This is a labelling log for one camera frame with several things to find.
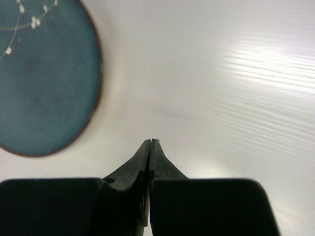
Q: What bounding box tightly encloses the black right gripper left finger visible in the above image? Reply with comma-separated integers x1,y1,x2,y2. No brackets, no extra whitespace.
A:
0,140,151,236

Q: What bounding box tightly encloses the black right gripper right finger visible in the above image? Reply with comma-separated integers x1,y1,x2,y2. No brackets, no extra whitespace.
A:
150,139,280,236

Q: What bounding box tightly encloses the teal round plate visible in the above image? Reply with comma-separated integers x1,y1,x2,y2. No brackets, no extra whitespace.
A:
0,0,103,157

